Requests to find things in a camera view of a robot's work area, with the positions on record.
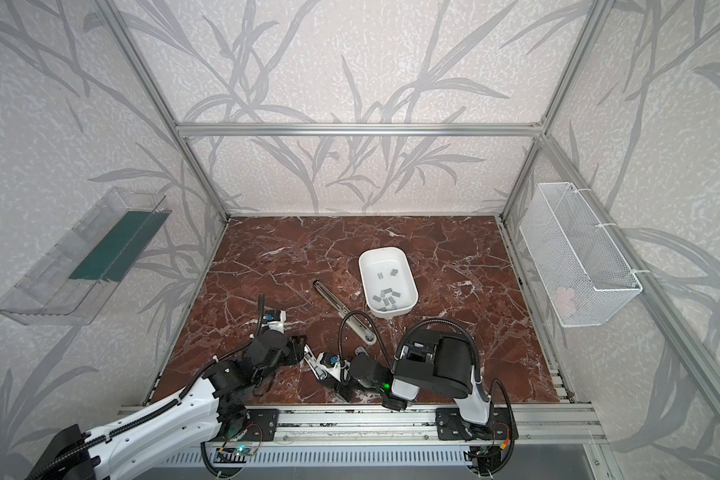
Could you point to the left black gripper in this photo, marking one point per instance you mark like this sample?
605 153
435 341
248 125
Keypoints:
298 350

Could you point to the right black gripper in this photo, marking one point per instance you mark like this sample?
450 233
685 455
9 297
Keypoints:
342 377

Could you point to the large beige black stapler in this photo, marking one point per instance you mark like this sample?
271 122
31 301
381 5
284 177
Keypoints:
364 332

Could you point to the small white stapler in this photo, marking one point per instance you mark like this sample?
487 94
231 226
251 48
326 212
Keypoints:
319 370

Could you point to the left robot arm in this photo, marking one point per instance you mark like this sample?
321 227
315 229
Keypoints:
212 404

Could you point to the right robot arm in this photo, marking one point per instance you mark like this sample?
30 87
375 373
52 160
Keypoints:
439 356

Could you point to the white oval tray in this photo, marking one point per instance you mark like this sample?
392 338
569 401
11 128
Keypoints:
380 258

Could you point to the staple strips in tray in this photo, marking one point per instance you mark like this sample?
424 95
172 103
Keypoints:
388 290

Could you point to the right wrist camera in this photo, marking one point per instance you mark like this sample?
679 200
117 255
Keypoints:
335 366

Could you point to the aluminium front rail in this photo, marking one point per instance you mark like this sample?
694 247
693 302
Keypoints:
355 425

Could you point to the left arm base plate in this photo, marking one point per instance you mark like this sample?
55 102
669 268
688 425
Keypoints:
260 425

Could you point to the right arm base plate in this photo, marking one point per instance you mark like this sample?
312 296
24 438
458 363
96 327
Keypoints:
451 426

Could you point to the clear acrylic wall shelf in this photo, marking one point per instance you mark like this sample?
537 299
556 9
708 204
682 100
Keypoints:
72 282

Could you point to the white wire mesh basket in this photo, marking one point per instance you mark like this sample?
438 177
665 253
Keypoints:
584 274

